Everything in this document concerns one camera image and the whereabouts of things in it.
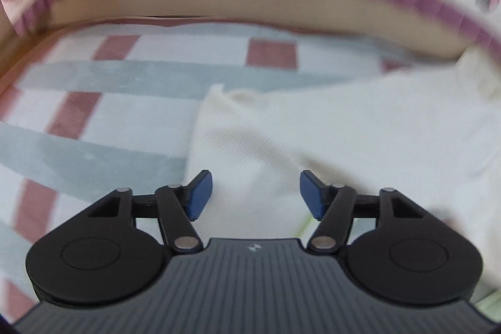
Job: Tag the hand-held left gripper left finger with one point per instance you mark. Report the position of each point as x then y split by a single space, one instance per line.
199 193

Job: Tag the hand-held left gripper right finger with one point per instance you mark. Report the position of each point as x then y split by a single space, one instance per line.
312 193

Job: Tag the white knit garment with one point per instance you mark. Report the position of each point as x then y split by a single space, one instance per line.
352 122

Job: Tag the checked bed sheet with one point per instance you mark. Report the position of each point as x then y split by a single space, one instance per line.
117 115

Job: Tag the pale green blanket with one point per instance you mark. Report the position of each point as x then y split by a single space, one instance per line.
491 308

